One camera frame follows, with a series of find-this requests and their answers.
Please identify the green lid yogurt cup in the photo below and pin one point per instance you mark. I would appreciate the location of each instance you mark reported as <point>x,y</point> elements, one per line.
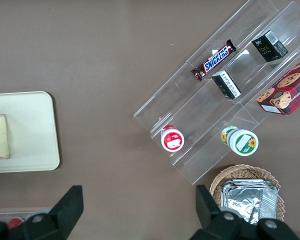
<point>242,142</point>

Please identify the light tan wicker basket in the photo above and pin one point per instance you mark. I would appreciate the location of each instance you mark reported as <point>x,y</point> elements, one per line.
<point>240,171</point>

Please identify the small black carton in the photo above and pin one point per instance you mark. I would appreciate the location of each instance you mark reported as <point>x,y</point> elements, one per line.
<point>270,46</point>
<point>226,85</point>

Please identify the cream rectangular serving tray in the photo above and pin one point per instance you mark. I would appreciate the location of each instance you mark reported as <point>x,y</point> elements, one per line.
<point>30,130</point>

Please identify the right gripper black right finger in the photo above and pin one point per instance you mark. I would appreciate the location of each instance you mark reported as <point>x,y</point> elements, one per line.
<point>215,217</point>

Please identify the red cola bottle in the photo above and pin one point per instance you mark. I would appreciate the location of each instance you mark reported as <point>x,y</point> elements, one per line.
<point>14,222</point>

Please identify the Snickers chocolate bar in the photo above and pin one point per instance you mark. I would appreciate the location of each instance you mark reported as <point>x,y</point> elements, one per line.
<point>215,60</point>

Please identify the red lid yogurt cup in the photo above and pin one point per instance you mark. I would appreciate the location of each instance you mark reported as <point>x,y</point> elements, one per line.
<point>172,140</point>

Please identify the red plaid cookie box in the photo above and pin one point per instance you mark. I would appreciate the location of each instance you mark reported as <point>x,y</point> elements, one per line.
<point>287,92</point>

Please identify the clear acrylic stepped shelf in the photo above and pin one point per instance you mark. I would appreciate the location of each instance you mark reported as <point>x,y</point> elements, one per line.
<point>202,112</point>

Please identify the clear acrylic bottle rack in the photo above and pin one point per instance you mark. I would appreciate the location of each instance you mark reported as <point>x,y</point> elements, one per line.
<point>5,213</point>

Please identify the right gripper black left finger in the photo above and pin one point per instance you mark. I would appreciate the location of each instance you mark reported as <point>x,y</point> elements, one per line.
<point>57,217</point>

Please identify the silver foil packets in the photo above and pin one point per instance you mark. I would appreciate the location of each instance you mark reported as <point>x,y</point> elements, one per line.
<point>247,200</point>

